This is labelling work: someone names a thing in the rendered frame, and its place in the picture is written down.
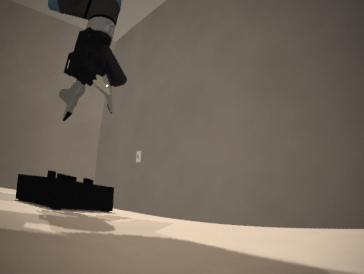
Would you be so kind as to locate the black lighting desk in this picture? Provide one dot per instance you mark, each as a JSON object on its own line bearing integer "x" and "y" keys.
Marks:
{"x": 62, "y": 193}

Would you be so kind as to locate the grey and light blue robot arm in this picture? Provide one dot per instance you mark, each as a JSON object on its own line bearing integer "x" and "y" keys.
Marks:
{"x": 99, "y": 9}

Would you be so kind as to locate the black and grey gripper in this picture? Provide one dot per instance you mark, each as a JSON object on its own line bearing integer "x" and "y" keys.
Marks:
{"x": 92, "y": 63}

